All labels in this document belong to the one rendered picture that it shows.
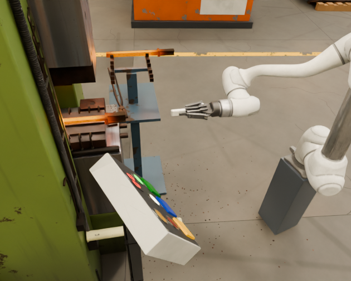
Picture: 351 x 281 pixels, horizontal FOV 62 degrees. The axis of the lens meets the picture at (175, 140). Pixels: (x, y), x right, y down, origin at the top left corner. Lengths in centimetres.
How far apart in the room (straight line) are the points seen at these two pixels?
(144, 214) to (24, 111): 41
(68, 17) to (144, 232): 66
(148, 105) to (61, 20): 100
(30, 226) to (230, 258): 132
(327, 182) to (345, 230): 99
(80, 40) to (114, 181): 45
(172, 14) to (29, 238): 409
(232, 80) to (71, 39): 84
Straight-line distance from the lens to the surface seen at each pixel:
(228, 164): 260
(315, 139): 171
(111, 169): 92
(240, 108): 147
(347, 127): 144
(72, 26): 101
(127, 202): 85
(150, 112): 182
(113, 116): 139
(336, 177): 159
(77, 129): 139
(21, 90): 81
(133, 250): 112
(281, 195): 203
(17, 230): 128
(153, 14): 486
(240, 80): 154
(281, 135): 303
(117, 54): 187
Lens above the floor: 188
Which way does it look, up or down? 43 degrees down
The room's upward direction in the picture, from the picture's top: 3 degrees clockwise
